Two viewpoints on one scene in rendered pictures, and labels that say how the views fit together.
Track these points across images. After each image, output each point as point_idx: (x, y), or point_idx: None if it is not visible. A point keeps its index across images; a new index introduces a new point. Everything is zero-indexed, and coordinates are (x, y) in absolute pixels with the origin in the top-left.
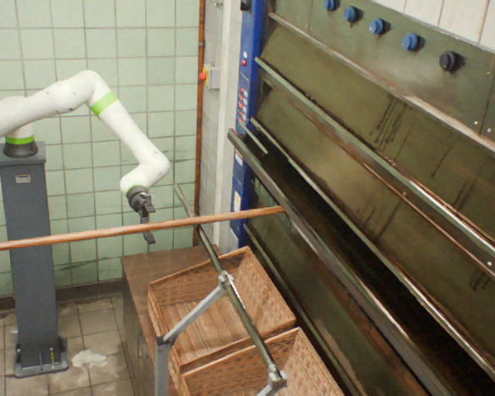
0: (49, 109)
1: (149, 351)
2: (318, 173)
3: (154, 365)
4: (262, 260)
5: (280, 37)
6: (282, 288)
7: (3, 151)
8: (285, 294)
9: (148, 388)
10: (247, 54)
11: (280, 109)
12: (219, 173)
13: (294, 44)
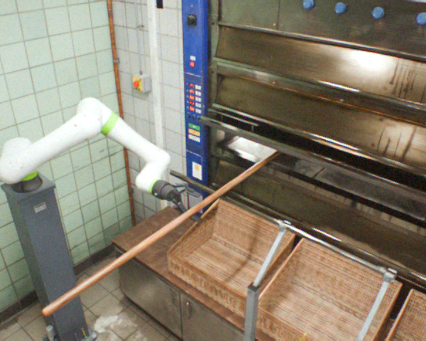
0: (79, 139)
1: (197, 298)
2: (314, 128)
3: (209, 306)
4: None
5: (235, 38)
6: None
7: (15, 190)
8: None
9: (191, 323)
10: (195, 57)
11: (244, 91)
12: None
13: (256, 40)
